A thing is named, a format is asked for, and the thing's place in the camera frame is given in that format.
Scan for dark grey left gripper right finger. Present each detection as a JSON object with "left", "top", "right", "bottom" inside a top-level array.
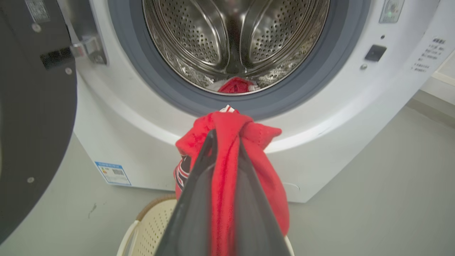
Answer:
[{"left": 234, "top": 137, "right": 292, "bottom": 256}]

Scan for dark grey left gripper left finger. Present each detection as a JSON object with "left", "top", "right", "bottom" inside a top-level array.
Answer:
[{"left": 154, "top": 129, "right": 218, "bottom": 256}]

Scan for red garment with striped trim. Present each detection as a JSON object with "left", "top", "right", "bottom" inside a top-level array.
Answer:
[{"left": 173, "top": 105, "right": 290, "bottom": 256}]

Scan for cream perforated laundry basket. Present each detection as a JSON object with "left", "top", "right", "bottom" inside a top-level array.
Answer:
[{"left": 117, "top": 194, "right": 295, "bottom": 256}]

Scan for white front-load washing machine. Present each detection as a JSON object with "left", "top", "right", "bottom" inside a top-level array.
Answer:
[{"left": 57, "top": 0, "right": 455, "bottom": 203}]

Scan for red and white clothes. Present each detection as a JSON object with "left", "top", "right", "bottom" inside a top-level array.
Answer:
[{"left": 205, "top": 76, "right": 259, "bottom": 94}]

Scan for dark washing machine door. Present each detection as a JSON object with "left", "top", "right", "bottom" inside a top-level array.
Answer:
[{"left": 0, "top": 0, "right": 78, "bottom": 245}]

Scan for blue energy label sticker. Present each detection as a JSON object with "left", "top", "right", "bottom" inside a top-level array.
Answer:
[{"left": 94, "top": 161, "right": 132, "bottom": 186}]

